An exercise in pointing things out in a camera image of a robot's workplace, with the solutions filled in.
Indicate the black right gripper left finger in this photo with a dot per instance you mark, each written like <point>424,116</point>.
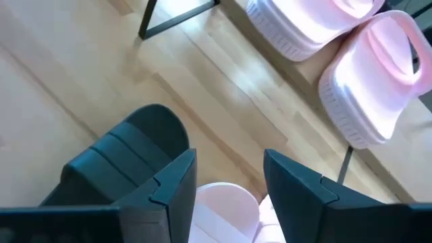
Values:
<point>168,209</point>

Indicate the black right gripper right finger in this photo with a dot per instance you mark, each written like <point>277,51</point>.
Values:
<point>310,209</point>

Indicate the pale pink slide sandal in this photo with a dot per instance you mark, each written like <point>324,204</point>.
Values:
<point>303,23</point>
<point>364,94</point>
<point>270,224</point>
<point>222,209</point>

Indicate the wooden shelf black metal legs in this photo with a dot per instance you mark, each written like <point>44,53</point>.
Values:
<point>415,162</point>

